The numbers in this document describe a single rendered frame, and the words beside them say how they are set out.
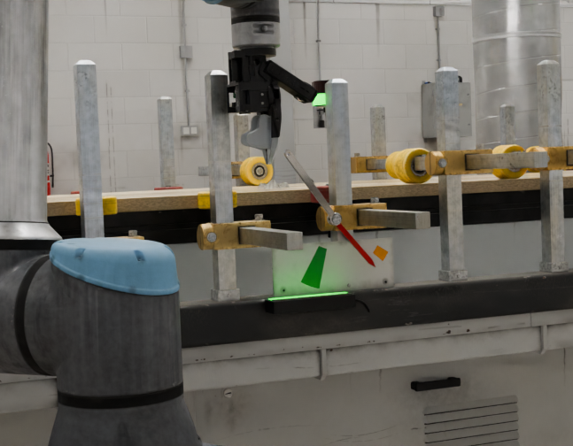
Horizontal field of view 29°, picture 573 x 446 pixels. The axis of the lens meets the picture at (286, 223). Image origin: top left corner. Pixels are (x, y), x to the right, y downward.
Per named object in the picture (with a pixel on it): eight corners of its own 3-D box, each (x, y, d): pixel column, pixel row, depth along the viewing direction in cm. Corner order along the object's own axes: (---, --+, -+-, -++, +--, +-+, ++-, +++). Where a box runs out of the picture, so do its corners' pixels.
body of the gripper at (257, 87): (227, 117, 208) (224, 51, 207) (270, 115, 211) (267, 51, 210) (240, 114, 201) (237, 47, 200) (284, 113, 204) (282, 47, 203)
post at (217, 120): (237, 321, 213) (227, 70, 210) (220, 323, 211) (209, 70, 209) (232, 319, 216) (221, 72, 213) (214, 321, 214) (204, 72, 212)
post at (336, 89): (356, 319, 222) (347, 78, 219) (340, 320, 220) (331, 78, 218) (349, 317, 225) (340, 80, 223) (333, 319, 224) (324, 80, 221)
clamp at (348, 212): (387, 227, 223) (386, 203, 222) (326, 232, 218) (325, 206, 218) (375, 226, 228) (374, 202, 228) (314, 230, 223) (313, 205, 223)
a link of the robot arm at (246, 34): (269, 27, 211) (288, 20, 202) (270, 53, 211) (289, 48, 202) (224, 27, 208) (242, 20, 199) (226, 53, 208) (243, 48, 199)
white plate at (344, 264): (394, 287, 224) (392, 237, 223) (274, 297, 214) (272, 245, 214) (393, 287, 224) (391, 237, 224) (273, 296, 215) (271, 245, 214)
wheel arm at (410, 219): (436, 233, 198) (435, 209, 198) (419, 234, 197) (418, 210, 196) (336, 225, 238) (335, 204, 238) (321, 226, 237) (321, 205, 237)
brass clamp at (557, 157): (594, 168, 240) (593, 144, 240) (541, 171, 235) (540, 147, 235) (576, 168, 246) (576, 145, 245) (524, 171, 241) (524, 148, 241)
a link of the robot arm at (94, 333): (139, 400, 124) (131, 243, 123) (17, 392, 131) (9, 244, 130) (207, 374, 137) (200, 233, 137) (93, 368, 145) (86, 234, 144)
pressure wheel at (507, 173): (519, 137, 260) (494, 157, 257) (535, 166, 261) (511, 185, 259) (505, 138, 265) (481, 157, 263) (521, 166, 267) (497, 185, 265)
